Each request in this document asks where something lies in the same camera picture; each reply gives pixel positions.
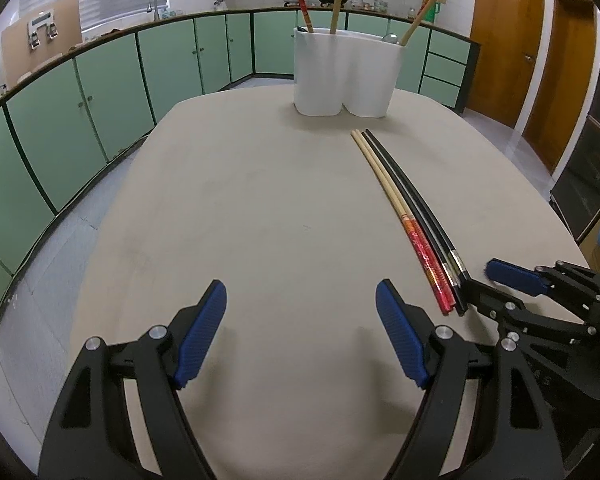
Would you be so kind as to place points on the chrome kitchen faucet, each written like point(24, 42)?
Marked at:
point(153, 2)

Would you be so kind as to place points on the green thermos flask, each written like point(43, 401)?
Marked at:
point(432, 12)

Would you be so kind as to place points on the cardboard box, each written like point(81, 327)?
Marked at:
point(15, 55)

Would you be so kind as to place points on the white two-compartment utensil holder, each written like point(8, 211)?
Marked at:
point(330, 75)

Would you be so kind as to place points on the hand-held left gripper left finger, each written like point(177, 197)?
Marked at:
point(200, 330)

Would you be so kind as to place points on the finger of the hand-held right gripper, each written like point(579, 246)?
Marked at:
point(490, 297)
point(512, 275)

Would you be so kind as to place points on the plain wooden door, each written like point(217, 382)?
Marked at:
point(560, 85)

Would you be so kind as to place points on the metal spoon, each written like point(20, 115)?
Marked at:
point(390, 38)

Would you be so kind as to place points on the black chopstick silver band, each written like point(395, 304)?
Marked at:
point(405, 187)
point(412, 185)

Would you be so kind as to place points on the group of glass jars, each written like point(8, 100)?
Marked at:
point(380, 6)

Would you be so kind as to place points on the black plastic spoon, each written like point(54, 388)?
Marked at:
point(304, 28)

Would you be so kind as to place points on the green base cabinets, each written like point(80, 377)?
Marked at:
point(45, 125)

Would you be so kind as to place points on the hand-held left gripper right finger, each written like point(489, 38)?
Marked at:
point(400, 330)

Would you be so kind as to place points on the white water purifier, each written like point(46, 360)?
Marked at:
point(42, 27)

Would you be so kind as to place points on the black oven cabinet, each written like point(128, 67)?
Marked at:
point(587, 160)

